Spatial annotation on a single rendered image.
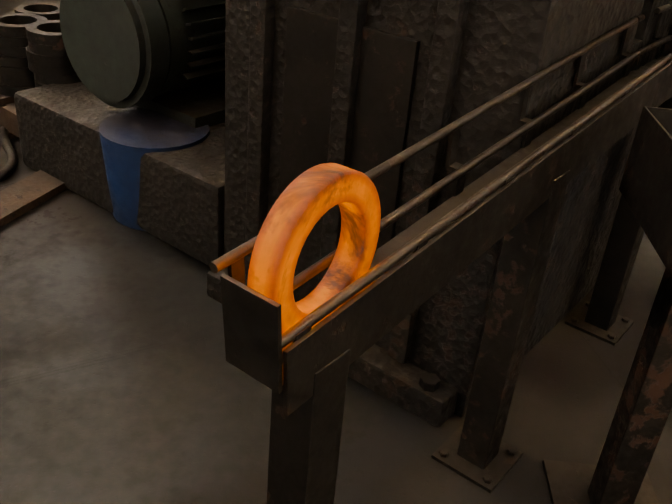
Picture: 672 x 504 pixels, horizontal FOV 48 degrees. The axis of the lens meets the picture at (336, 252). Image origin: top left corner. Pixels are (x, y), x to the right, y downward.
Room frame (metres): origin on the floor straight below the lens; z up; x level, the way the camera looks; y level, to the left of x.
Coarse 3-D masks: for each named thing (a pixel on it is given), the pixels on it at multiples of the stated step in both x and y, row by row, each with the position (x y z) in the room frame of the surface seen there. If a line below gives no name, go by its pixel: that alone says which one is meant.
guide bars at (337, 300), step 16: (656, 64) 1.39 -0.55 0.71; (640, 80) 1.32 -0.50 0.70; (592, 112) 1.16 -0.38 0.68; (576, 128) 1.10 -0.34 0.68; (544, 144) 1.03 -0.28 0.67; (528, 160) 0.98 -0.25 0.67; (512, 176) 0.94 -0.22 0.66; (480, 192) 0.88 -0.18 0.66; (464, 208) 0.84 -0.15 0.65; (448, 224) 0.81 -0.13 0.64; (416, 240) 0.76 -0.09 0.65; (400, 256) 0.73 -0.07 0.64; (368, 272) 0.69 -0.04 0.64; (384, 272) 0.71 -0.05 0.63; (352, 288) 0.66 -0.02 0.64; (336, 304) 0.64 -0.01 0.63; (304, 320) 0.61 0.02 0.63; (288, 336) 0.58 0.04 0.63
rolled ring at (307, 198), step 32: (288, 192) 0.63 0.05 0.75; (320, 192) 0.63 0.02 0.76; (352, 192) 0.68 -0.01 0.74; (288, 224) 0.60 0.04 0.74; (352, 224) 0.71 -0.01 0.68; (256, 256) 0.60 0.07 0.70; (288, 256) 0.60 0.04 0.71; (352, 256) 0.71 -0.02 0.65; (256, 288) 0.59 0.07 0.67; (288, 288) 0.60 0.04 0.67; (320, 288) 0.69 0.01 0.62; (288, 320) 0.60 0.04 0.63; (320, 320) 0.65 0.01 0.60
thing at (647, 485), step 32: (640, 128) 1.09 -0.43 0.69; (640, 160) 1.05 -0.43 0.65; (640, 192) 1.02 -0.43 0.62; (640, 224) 0.98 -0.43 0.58; (640, 352) 1.00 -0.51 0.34; (640, 384) 0.97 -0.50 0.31; (640, 416) 0.96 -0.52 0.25; (608, 448) 1.00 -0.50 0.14; (640, 448) 0.96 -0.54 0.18; (576, 480) 1.04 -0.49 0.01; (608, 480) 0.96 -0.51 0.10; (640, 480) 0.96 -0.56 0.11
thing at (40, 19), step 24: (0, 24) 2.45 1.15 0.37; (24, 24) 2.47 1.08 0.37; (48, 24) 2.40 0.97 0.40; (0, 48) 2.44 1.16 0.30; (24, 48) 2.44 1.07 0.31; (48, 48) 2.27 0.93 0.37; (0, 72) 2.43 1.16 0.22; (24, 72) 2.42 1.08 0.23; (48, 72) 2.28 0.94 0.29; (72, 72) 2.30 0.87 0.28; (0, 96) 2.41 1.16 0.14; (0, 120) 2.43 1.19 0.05
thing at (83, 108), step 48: (96, 0) 1.99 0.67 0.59; (144, 0) 1.94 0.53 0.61; (192, 0) 2.06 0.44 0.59; (96, 48) 2.00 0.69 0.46; (144, 48) 1.90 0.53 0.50; (192, 48) 2.02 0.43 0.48; (48, 96) 2.17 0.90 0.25; (96, 96) 2.01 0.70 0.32; (144, 96) 1.93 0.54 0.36; (192, 96) 2.17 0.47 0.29; (48, 144) 2.08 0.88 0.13; (96, 144) 1.94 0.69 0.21; (96, 192) 1.95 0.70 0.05; (144, 192) 1.82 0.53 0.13; (192, 192) 1.71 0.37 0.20; (192, 240) 1.71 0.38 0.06
